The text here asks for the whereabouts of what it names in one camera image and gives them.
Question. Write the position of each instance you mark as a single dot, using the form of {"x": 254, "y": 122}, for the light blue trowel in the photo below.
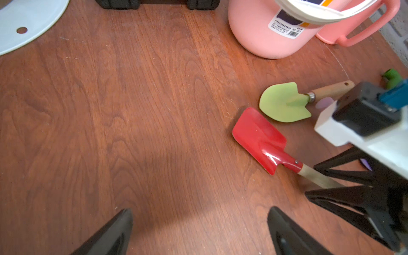
{"x": 397, "y": 97}

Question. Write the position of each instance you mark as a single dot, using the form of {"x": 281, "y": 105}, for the pink plastic bucket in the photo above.
{"x": 278, "y": 29}

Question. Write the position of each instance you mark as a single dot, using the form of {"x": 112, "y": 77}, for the black plastic tool case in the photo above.
{"x": 135, "y": 4}

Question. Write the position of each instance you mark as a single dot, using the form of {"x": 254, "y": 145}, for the red shovel wooden handle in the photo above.
{"x": 267, "y": 146}

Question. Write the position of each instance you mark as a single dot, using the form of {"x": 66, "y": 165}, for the purple trowel pink handle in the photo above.
{"x": 323, "y": 104}

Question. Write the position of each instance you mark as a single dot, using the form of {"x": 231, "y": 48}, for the green trowel wooden handle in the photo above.
{"x": 283, "y": 102}

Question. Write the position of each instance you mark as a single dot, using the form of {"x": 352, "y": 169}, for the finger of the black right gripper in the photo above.
{"x": 361, "y": 177}
{"x": 373, "y": 210}

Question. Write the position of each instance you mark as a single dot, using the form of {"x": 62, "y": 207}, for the white cable spool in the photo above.
{"x": 24, "y": 21}

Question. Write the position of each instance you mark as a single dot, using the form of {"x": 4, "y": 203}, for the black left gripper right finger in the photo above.
{"x": 289, "y": 238}

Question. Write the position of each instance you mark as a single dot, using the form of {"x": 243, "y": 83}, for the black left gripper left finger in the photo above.
{"x": 112, "y": 239}

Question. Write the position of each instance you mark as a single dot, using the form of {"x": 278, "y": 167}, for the green hose connector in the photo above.
{"x": 392, "y": 78}

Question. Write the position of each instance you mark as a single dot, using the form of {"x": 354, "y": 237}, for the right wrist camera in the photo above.
{"x": 359, "y": 118}

